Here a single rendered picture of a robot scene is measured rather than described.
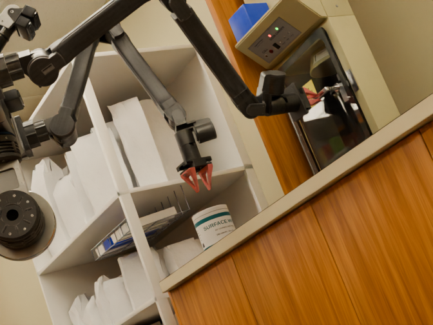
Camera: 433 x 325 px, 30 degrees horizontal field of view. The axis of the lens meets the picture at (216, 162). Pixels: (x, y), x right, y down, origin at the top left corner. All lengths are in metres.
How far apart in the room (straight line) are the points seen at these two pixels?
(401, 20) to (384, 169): 0.96
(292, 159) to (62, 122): 0.74
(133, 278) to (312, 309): 1.23
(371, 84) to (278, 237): 0.53
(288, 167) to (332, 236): 0.48
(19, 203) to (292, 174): 0.89
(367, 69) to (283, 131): 0.38
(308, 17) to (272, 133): 0.41
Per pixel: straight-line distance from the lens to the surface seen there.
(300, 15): 2.49
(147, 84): 2.63
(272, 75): 2.29
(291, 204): 2.25
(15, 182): 2.31
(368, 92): 2.43
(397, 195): 2.00
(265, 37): 2.59
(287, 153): 2.64
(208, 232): 2.76
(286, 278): 2.39
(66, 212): 3.84
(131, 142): 3.49
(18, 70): 2.13
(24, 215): 2.23
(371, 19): 2.96
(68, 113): 2.58
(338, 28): 2.49
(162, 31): 4.06
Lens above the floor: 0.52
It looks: 15 degrees up
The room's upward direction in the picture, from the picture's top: 21 degrees counter-clockwise
